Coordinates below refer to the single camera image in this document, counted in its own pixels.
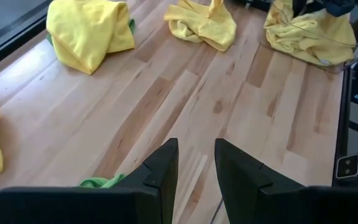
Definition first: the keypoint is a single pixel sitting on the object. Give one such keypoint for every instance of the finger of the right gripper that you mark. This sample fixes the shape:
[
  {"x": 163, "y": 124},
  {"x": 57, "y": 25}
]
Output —
[{"x": 300, "y": 7}]

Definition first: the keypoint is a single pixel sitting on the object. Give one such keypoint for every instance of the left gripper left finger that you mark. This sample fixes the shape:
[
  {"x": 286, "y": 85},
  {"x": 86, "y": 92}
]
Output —
[{"x": 73, "y": 205}]

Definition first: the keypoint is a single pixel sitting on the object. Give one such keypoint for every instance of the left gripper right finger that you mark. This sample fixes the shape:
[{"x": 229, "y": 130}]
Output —
[{"x": 291, "y": 208}]

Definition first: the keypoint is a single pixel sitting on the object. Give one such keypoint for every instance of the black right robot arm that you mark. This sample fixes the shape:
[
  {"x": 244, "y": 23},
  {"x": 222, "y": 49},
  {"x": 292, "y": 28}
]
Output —
[{"x": 337, "y": 6}]

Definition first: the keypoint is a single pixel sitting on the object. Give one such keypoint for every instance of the black camera with white face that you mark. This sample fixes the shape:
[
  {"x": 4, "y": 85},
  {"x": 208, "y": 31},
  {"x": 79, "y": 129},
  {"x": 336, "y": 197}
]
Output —
[{"x": 351, "y": 169}]

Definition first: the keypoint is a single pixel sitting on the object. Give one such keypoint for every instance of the black aluminium table frame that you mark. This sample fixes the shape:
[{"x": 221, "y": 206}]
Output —
[{"x": 11, "y": 42}]

